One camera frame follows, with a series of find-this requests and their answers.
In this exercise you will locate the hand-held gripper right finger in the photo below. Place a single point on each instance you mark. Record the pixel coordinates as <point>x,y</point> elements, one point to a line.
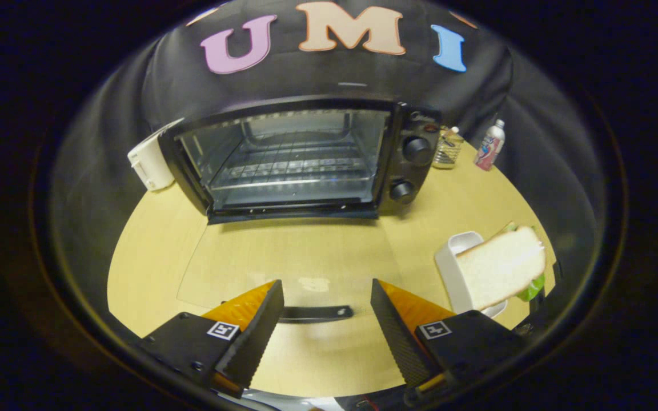
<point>397,339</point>

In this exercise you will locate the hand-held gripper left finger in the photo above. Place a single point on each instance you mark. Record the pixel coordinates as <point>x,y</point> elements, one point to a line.
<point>252,339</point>

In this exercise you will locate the toy sandwich with lettuce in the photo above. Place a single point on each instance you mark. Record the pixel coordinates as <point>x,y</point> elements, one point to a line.
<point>500,268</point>

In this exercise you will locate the black toaster oven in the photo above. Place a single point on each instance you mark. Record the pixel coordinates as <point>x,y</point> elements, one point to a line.
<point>414,174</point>

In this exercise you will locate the white plastic tray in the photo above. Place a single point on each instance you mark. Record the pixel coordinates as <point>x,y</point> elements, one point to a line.
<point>449,268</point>

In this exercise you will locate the white plastic appliance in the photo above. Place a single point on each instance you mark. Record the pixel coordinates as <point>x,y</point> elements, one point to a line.
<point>149,162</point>

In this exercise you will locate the white bottle with pink label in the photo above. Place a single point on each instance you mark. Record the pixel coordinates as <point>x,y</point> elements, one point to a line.
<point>489,148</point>

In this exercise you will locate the black backdrop cloth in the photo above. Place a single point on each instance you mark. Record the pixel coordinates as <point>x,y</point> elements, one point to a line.
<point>477,97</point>

